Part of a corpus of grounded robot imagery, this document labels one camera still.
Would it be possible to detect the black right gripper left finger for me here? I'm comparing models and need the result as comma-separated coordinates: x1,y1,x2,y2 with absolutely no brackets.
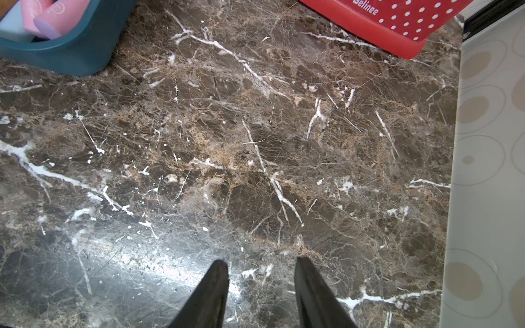
168,260,230,328

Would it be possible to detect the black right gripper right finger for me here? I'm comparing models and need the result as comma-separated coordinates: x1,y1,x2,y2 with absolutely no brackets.
294,257,358,328

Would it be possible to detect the purple shovel pink handle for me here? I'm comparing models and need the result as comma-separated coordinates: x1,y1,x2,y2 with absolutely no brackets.
34,0,90,40
20,0,53,38

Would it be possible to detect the teal plastic storage box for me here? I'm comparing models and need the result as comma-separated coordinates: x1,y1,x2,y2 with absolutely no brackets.
1,1,136,77

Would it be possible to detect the red polka dot toaster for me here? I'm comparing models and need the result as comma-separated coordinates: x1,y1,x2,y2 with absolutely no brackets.
302,0,472,59

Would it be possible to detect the black corner frame post right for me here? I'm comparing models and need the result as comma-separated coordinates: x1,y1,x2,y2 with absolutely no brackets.
463,0,524,42

